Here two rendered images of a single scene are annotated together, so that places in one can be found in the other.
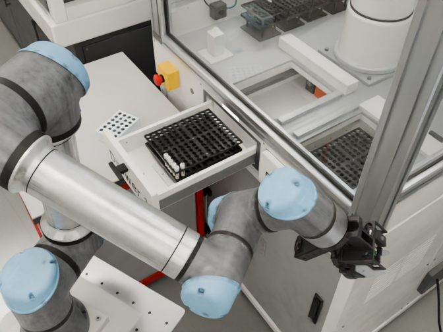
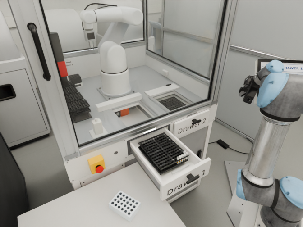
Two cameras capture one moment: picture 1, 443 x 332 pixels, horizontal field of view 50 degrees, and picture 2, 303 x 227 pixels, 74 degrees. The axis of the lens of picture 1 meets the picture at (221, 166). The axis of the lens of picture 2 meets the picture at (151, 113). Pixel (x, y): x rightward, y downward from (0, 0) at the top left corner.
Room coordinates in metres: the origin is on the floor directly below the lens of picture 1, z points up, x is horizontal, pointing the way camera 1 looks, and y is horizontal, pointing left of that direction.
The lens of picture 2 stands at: (1.01, 0.88, 1.66)
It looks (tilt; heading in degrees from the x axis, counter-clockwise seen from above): 34 degrees down; 273
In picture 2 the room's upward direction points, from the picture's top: straight up
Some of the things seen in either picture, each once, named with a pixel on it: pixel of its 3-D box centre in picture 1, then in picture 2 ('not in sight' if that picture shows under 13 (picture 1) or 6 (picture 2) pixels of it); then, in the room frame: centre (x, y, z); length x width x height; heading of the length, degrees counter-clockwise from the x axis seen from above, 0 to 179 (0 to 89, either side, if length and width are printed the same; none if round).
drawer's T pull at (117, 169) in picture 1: (120, 169); (190, 177); (0.86, 0.27, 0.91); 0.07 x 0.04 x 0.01; 35
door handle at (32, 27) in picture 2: not in sight; (40, 54); (1.41, 0.24, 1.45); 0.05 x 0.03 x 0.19; 125
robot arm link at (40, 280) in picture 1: (37, 286); (290, 197); (0.49, 0.38, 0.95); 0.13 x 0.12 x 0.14; 160
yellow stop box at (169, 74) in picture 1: (167, 76); (96, 164); (1.32, 0.19, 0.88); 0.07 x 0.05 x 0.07; 35
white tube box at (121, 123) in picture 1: (118, 128); (125, 205); (1.16, 0.34, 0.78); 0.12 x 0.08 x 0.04; 150
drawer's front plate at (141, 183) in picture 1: (130, 173); (186, 178); (0.88, 0.25, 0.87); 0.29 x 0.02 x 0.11; 35
